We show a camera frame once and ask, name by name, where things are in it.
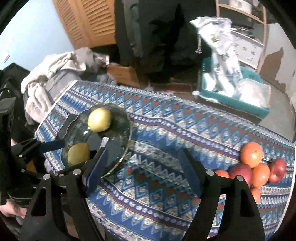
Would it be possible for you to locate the small orange behind finger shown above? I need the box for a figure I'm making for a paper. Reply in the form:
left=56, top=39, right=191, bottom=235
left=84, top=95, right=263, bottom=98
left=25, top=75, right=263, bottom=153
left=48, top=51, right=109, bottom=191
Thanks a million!
left=214, top=170, right=230, bottom=178

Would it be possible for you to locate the clear plastic bag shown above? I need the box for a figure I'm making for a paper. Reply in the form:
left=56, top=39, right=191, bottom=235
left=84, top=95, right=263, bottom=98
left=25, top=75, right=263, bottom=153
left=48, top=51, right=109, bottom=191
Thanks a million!
left=236, top=78, right=271, bottom=108

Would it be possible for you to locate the patterned blue tablecloth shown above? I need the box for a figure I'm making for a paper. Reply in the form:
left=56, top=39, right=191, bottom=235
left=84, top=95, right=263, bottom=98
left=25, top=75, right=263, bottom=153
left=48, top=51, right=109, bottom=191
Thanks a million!
left=35, top=81, right=295, bottom=240

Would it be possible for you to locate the grey white clothes pile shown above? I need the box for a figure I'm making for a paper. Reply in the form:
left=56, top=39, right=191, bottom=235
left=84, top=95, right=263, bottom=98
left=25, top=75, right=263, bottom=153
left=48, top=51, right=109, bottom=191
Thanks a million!
left=20, top=47, right=117, bottom=125

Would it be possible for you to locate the small orange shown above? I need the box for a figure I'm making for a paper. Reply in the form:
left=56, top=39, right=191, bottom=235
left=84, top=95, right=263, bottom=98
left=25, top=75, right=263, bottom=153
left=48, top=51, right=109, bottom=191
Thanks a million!
left=214, top=170, right=230, bottom=178
left=250, top=187, right=261, bottom=203

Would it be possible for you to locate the white printed plastic bag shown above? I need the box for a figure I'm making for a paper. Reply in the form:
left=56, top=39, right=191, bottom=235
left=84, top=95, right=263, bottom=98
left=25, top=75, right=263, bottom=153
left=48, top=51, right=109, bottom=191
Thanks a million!
left=190, top=16, right=242, bottom=97

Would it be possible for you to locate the large orange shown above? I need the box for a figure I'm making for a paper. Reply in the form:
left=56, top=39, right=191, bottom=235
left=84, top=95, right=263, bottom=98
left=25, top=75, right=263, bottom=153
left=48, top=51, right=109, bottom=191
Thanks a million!
left=240, top=142, right=263, bottom=168

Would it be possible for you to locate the dark glass plate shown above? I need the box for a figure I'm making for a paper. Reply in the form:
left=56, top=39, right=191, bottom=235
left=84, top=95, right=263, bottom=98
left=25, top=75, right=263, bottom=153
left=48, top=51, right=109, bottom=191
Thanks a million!
left=60, top=103, right=132, bottom=176

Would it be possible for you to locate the cardboard box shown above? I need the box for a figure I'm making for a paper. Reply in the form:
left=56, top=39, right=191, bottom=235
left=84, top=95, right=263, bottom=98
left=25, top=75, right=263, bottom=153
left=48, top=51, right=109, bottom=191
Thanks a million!
left=107, top=65, right=140, bottom=88

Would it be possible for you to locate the green kiwi-like fruit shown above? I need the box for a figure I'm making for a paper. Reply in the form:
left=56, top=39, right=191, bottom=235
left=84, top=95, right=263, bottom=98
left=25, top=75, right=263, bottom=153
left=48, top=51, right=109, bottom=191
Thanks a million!
left=67, top=143, right=90, bottom=166

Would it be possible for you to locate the medium orange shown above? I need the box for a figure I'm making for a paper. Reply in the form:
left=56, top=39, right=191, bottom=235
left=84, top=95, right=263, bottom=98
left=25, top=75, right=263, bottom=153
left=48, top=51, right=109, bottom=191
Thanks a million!
left=251, top=163, right=270, bottom=188

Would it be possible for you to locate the teal plastic bin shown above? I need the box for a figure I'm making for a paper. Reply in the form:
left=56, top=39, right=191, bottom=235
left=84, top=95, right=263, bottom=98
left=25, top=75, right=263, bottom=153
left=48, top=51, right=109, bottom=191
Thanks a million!
left=199, top=58, right=270, bottom=119

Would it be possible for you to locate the red apple right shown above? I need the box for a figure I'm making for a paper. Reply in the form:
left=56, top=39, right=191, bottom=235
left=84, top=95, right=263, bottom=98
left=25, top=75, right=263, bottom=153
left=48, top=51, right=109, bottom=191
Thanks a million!
left=268, top=158, right=287, bottom=184

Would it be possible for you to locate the yellow-green apple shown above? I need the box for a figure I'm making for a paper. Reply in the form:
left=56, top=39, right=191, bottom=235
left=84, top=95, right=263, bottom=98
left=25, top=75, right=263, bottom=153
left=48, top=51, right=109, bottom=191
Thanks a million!
left=87, top=108, right=111, bottom=133

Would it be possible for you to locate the wooden shelf rack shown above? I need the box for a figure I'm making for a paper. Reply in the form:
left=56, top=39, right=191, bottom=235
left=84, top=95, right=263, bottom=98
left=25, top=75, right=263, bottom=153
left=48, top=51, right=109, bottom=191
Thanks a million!
left=215, top=1, right=267, bottom=73

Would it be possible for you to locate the person's left hand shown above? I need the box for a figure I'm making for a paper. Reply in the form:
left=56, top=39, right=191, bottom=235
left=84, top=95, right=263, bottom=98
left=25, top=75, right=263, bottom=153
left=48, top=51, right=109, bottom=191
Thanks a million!
left=0, top=200, right=28, bottom=218

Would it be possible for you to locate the wooden louvered cabinet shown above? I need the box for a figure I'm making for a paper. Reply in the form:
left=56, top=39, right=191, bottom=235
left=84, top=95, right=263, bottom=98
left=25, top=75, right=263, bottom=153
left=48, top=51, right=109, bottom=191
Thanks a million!
left=53, top=0, right=116, bottom=49

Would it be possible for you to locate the dark red apple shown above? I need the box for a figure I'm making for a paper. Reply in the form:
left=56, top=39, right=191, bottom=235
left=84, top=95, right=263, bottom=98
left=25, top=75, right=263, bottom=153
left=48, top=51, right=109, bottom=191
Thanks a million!
left=228, top=163, right=252, bottom=187

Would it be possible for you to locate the black hanging jacket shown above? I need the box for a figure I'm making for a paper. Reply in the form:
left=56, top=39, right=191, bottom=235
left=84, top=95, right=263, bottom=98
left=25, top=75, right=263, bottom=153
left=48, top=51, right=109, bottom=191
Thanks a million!
left=114, top=1, right=216, bottom=83

